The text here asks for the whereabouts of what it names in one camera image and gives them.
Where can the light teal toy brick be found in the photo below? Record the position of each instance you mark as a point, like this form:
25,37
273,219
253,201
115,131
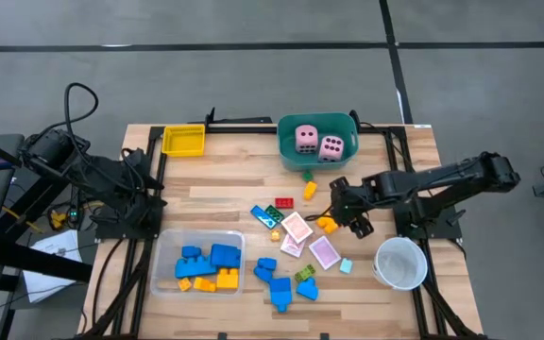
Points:
346,266

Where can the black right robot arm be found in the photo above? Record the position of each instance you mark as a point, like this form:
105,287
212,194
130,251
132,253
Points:
442,175

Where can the small black control box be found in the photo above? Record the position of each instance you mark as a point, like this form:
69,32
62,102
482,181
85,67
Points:
73,215

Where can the white paper sheet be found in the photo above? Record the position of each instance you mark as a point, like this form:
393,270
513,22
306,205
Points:
52,243

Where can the red toy brick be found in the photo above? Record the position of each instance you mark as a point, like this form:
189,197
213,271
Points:
284,203

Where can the green transparent toy brick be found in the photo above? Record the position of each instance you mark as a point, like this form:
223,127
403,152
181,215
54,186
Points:
276,213

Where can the teal plastic bin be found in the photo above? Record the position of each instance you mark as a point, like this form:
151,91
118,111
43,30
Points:
291,160

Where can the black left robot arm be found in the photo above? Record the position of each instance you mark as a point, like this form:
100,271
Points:
107,175

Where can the large orange toy block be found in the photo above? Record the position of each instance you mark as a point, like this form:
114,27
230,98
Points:
328,226

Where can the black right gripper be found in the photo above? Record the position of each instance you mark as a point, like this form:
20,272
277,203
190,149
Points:
354,198

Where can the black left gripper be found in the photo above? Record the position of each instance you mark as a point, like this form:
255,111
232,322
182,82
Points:
125,193

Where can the small green toy brick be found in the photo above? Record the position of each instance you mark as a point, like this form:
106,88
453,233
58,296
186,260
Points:
307,177

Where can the blue transparent toy brick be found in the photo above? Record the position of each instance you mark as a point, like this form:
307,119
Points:
262,216

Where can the lime green toy brick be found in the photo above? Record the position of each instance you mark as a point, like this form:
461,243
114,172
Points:
304,273

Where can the square blue toy block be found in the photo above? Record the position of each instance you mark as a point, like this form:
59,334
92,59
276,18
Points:
225,256

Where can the playing card deck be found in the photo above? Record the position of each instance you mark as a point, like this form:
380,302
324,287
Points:
296,227

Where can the yellow mesh basket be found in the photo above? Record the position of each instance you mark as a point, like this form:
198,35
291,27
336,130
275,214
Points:
182,141

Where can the orange two-stud toy block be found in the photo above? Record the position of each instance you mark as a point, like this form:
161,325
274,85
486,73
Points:
227,279

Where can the long blue toy block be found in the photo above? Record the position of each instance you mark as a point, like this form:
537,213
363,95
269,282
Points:
195,267

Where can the black table clamp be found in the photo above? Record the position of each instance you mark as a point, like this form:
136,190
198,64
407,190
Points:
222,336
324,336

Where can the white paper cup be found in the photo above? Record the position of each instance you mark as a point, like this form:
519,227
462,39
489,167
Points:
399,264

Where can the small orange toy brick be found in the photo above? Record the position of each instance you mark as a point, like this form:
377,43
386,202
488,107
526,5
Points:
185,284
275,235

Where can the clear plastic container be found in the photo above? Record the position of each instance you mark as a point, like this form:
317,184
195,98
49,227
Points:
165,264

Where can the small blue toy block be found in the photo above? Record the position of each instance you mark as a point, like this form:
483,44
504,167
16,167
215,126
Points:
191,251

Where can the small yellow toy block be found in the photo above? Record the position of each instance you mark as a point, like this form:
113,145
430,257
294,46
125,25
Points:
310,191

